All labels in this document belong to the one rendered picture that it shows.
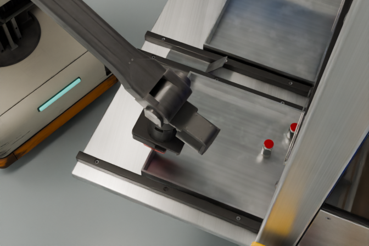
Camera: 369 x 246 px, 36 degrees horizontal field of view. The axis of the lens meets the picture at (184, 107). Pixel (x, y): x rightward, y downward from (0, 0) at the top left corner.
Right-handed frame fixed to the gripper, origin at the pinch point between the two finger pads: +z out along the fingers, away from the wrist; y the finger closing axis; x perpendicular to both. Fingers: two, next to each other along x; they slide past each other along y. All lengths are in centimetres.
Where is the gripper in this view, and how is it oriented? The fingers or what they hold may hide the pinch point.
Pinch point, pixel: (157, 146)
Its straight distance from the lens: 116.5
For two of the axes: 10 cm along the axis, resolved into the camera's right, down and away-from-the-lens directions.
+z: -1.4, 4.4, 8.9
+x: 3.9, -8.0, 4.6
